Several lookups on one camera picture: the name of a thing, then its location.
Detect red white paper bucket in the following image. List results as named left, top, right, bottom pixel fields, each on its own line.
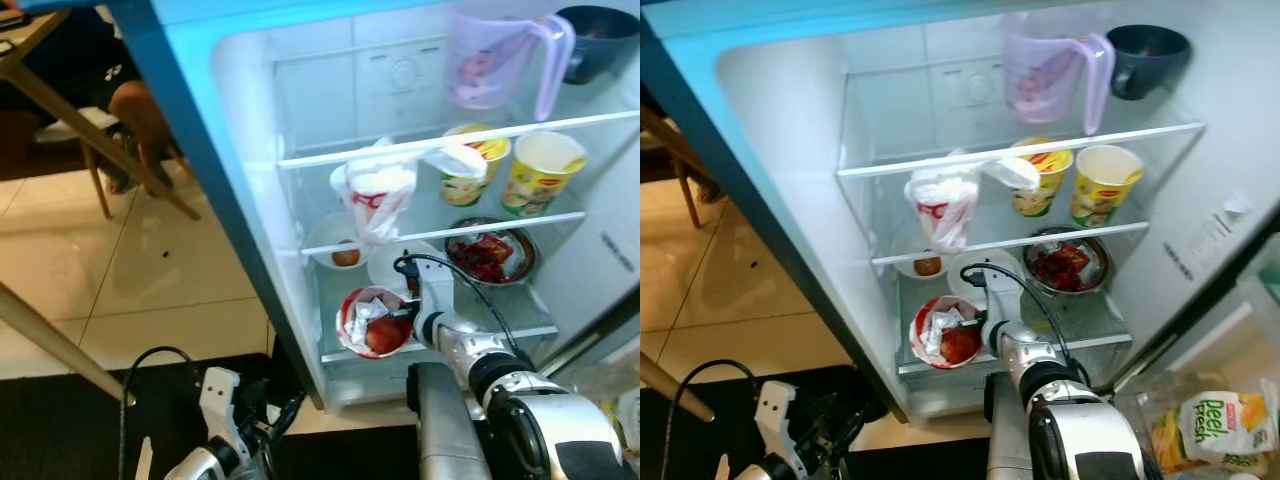
left=335, top=285, right=417, bottom=360
left=908, top=295, right=989, bottom=370

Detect white plastic bag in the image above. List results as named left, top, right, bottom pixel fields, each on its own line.
left=329, top=137, right=490, bottom=247
left=904, top=150, right=1043, bottom=256

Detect glass fridge shelf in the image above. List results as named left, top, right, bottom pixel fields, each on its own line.
left=274, top=110, right=641, bottom=171
left=870, top=222, right=1151, bottom=269
left=893, top=333, right=1133, bottom=379
left=300, top=210, right=589, bottom=259
left=318, top=322, right=561, bottom=369
left=835, top=122, right=1206, bottom=181

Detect white fridge door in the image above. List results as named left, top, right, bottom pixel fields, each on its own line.
left=1110, top=235, right=1280, bottom=480
left=570, top=300, right=641, bottom=480

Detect white fridge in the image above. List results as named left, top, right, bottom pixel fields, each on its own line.
left=105, top=0, right=641, bottom=413
left=640, top=0, right=1280, bottom=426

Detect red-brown fried chicken piece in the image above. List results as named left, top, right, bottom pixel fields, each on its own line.
left=938, top=327, right=983, bottom=365
left=364, top=317, right=412, bottom=354

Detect white cutlery packet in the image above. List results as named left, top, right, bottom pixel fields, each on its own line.
left=922, top=308, right=961, bottom=346
left=350, top=298, right=389, bottom=337

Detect white plate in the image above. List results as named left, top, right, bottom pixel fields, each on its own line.
left=366, top=240, right=447, bottom=297
left=945, top=250, right=1021, bottom=306

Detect black floor mat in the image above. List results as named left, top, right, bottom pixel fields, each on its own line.
left=0, top=352, right=426, bottom=480
left=640, top=365, right=991, bottom=480

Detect red food packets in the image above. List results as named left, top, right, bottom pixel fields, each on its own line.
left=453, top=234, right=517, bottom=284
left=1032, top=243, right=1093, bottom=293

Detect white bowl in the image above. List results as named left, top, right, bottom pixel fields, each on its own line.
left=888, top=225, right=949, bottom=281
left=309, top=212, right=374, bottom=272

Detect steel bowl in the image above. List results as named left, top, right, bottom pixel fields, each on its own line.
left=444, top=218, right=539, bottom=288
left=1022, top=227, right=1111, bottom=297

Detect yellow instant noodle cup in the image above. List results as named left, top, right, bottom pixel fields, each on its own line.
left=1070, top=144, right=1145, bottom=229
left=500, top=130, right=589, bottom=220
left=1010, top=136, right=1075, bottom=219
left=440, top=123, right=512, bottom=209

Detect slanted table leg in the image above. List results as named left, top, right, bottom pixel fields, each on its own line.
left=640, top=95, right=753, bottom=193
left=0, top=280, right=137, bottom=407
left=640, top=350, right=717, bottom=423
left=0, top=58, right=203, bottom=222

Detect green white juice carton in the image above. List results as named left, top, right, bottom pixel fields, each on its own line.
left=1150, top=388, right=1280, bottom=477
left=598, top=388, right=641, bottom=453

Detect brown wooden chair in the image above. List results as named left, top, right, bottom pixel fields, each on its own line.
left=672, top=155, right=704, bottom=230
left=78, top=140, right=117, bottom=222

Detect clear pink plastic pitcher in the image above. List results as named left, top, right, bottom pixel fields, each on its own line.
left=1002, top=10, right=1117, bottom=136
left=443, top=5, right=577, bottom=124

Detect dark grey plastic mug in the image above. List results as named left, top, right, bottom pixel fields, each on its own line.
left=1105, top=24, right=1192, bottom=101
left=556, top=5, right=641, bottom=87

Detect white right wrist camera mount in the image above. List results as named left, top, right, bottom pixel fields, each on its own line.
left=984, top=270, right=1023, bottom=329
left=414, top=262, right=454, bottom=321

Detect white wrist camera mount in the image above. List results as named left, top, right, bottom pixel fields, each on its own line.
left=197, top=366, right=245, bottom=453
left=984, top=270, right=1023, bottom=329
left=755, top=379, right=801, bottom=463
left=414, top=262, right=454, bottom=321

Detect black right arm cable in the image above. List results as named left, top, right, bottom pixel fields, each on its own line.
left=960, top=262, right=1093, bottom=389
left=392, top=252, right=524, bottom=359

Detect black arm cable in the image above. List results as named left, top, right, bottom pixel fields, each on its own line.
left=392, top=252, right=524, bottom=359
left=677, top=359, right=761, bottom=480
left=960, top=262, right=1093, bottom=389
left=117, top=346, right=203, bottom=480

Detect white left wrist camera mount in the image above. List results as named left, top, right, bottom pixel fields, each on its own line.
left=755, top=379, right=801, bottom=463
left=197, top=366, right=245, bottom=453

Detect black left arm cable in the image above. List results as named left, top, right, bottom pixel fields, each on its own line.
left=677, top=359, right=761, bottom=480
left=117, top=346, right=203, bottom=480

